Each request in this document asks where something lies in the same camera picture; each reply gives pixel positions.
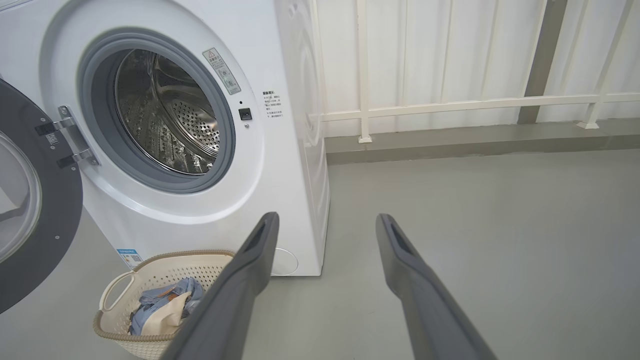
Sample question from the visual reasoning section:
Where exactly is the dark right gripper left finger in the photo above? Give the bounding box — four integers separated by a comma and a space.
160, 212, 280, 360

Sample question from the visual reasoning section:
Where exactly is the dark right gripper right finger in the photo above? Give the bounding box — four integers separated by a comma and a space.
376, 213, 498, 360

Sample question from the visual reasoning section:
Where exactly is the blue garment with cream panel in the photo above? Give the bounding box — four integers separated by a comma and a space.
128, 277, 205, 337

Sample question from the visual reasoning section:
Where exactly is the black round glass washer door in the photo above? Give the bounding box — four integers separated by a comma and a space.
0, 77, 83, 315

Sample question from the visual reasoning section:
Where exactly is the cream perforated laundry basket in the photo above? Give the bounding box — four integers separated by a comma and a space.
93, 250, 236, 360

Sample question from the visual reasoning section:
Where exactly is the white front-load washing machine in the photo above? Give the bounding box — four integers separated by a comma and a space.
0, 0, 331, 277

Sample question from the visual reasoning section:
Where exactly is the metal door hinge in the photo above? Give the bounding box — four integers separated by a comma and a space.
35, 105, 101, 169

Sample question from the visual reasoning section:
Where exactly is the grey rubber door gasket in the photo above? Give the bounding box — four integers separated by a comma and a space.
77, 27, 237, 195

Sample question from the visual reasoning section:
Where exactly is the round white filter cover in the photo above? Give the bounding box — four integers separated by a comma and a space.
271, 247, 299, 277

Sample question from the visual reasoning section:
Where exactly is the blue energy label sticker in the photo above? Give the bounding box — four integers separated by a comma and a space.
116, 248, 144, 271

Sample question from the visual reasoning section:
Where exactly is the perforated steel drum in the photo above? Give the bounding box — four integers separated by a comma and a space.
115, 49, 221, 176

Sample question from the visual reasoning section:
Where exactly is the white metal railing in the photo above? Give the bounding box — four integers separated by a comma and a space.
307, 0, 640, 144

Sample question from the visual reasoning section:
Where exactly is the grey warning sticker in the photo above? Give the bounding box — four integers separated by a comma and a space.
202, 47, 242, 96

